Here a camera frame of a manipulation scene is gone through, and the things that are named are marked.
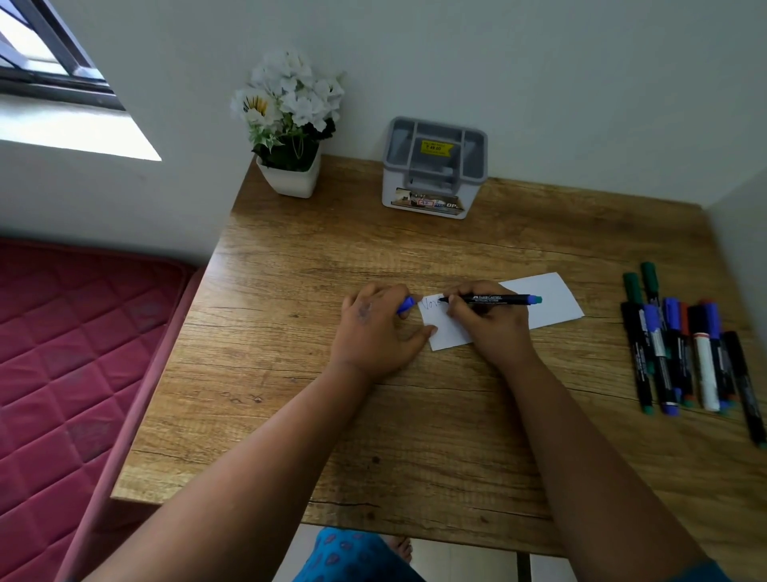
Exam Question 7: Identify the person's bare foot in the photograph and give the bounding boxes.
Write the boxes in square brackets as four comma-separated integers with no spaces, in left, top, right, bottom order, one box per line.
[383,535,414,564]

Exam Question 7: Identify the person's right hand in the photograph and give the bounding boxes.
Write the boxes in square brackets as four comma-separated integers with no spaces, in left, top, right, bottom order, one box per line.
[445,280,540,370]

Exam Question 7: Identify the red quilted mattress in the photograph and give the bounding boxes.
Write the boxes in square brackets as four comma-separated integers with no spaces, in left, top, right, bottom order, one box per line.
[0,237,206,582]

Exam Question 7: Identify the person's left forearm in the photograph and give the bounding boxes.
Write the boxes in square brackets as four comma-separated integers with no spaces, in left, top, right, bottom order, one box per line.
[84,359,385,582]

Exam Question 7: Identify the row of assorted markers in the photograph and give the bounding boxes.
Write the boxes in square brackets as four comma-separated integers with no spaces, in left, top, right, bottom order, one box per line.
[620,261,767,449]

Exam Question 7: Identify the person's right forearm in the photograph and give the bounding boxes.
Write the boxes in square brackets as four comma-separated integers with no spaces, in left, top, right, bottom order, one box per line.
[502,353,715,582]

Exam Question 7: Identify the black marker with teal end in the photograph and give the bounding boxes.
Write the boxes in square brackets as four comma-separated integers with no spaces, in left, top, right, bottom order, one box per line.
[439,293,544,307]

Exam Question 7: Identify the blue patterned trouser leg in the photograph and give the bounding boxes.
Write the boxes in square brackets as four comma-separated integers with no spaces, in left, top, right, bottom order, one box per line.
[292,527,426,582]

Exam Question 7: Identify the white square flower pot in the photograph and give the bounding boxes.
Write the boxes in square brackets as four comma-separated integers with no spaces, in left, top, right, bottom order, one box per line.
[256,149,322,199]

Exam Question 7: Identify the grey and white desk organizer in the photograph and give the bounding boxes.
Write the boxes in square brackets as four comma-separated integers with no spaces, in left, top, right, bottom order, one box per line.
[382,116,489,220]

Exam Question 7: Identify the blue sleeve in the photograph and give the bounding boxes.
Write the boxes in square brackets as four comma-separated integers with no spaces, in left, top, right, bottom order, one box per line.
[670,559,733,582]

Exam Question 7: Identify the dark window frame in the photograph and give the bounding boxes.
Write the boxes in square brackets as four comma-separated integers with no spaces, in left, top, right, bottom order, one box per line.
[0,0,127,112]

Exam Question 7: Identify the person's left hand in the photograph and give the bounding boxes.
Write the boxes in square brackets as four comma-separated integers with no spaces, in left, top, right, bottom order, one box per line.
[328,282,439,385]

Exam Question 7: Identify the white paper slip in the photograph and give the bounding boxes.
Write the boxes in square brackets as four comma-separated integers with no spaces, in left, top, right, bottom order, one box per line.
[417,272,586,352]

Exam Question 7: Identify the white artificial flowers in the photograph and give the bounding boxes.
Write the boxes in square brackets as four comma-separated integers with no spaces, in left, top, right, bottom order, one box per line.
[230,49,346,172]

